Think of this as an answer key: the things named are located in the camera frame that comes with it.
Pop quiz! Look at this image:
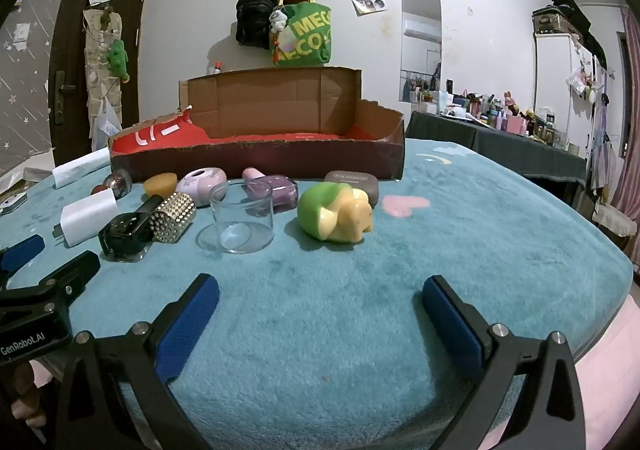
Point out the dark covered table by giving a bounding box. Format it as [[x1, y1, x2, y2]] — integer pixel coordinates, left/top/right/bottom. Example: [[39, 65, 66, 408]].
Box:
[[405, 110, 588, 206]]

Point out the purple nail polish bottle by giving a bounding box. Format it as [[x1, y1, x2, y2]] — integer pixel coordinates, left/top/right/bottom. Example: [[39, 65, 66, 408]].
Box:
[[242, 167, 299, 216]]

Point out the metal door handle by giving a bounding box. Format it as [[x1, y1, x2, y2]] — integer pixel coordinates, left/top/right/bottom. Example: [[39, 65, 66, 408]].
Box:
[[52, 71, 77, 126]]

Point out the black glass bottle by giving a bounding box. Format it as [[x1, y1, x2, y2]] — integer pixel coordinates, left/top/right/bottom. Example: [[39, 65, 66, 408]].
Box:
[[98, 195, 166, 263]]

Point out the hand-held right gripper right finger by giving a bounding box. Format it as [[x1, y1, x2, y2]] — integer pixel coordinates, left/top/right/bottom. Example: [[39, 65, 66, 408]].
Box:
[[421, 275, 587, 450]]

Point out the cardboard box with red lining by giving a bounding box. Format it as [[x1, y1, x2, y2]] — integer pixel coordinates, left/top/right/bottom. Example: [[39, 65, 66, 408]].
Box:
[[107, 66, 405, 181]]

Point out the row of cosmetic bottles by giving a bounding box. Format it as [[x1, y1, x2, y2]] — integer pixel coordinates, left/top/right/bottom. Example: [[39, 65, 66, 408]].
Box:
[[407, 80, 581, 151]]

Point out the wall mirror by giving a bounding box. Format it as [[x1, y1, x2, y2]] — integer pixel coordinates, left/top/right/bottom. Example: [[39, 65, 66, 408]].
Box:
[[398, 0, 443, 103]]

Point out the dark brown door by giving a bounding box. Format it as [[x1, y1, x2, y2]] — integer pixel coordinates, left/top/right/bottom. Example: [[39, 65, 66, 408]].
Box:
[[47, 0, 160, 153]]

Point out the white plastic bag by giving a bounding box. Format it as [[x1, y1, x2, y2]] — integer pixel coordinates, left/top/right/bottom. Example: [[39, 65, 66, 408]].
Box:
[[90, 97, 122, 151]]

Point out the pink bed sheet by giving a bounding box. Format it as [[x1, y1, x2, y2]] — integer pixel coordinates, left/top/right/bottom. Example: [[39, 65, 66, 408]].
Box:
[[480, 295, 640, 450]]

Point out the green tote bag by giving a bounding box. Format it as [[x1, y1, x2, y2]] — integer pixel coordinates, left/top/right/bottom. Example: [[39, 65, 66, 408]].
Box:
[[271, 1, 333, 67]]

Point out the brown glitter perfume bottle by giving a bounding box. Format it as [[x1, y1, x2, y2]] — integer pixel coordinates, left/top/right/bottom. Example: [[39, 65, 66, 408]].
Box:
[[90, 169, 133, 201]]

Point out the green plush toy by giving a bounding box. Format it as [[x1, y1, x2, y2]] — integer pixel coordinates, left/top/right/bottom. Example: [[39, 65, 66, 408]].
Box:
[[106, 39, 131, 82]]

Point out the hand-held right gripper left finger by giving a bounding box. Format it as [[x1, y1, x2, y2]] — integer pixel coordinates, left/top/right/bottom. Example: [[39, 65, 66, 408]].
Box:
[[54, 273, 221, 450]]

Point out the orange dome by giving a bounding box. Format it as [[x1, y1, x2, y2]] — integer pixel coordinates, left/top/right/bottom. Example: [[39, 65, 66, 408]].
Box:
[[143, 172, 179, 198]]

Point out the white papers pile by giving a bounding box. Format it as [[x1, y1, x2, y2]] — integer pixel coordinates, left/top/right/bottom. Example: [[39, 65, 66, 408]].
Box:
[[0, 150, 56, 203]]

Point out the black bag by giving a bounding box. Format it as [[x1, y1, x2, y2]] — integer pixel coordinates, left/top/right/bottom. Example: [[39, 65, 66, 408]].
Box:
[[235, 0, 279, 50]]

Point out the brown earphone case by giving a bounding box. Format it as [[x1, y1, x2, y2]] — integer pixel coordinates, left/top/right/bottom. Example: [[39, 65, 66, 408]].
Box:
[[324, 170, 381, 208]]

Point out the white plug charger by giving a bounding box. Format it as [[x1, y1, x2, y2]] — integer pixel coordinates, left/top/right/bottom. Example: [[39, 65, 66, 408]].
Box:
[[52, 190, 118, 248]]

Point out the gold studded cylinder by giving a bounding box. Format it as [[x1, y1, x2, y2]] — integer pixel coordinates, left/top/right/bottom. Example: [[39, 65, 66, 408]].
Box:
[[149, 193, 197, 244]]

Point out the white tissue pack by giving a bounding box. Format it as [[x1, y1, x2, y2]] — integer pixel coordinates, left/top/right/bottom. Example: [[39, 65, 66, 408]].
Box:
[[51, 148, 112, 190]]

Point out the green and yellow toy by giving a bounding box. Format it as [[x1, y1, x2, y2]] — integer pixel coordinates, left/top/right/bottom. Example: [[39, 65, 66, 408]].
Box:
[[297, 182, 375, 246]]

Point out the person's left hand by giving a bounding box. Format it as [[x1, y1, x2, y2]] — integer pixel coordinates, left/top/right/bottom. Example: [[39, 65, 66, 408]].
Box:
[[9, 360, 51, 446]]

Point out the dark patterned bag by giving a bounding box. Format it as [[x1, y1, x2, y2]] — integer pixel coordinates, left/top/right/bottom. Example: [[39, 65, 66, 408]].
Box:
[[531, 0, 606, 46]]

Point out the white cabinet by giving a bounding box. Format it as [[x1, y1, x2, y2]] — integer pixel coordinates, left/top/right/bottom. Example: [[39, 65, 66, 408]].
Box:
[[532, 30, 608, 131]]

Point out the panda plush charm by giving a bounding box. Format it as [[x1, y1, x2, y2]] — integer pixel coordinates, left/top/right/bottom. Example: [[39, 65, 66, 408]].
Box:
[[269, 7, 290, 62]]

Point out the lilac round case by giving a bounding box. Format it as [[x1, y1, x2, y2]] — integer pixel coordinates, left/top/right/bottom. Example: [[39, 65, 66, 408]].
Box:
[[175, 167, 228, 207]]

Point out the white lace cloth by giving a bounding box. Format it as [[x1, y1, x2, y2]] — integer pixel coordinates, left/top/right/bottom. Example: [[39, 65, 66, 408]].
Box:
[[592, 202, 636, 251]]

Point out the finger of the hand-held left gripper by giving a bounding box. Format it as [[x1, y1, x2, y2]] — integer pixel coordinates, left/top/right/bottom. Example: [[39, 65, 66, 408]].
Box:
[[0, 234, 47, 277], [0, 250, 102, 312]]

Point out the clear plastic cup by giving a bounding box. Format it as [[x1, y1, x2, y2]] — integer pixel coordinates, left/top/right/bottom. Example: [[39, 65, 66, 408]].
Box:
[[196, 181, 276, 254]]

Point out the beige hanging organizer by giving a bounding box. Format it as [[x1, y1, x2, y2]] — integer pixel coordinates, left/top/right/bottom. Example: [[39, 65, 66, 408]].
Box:
[[82, 5, 125, 141]]

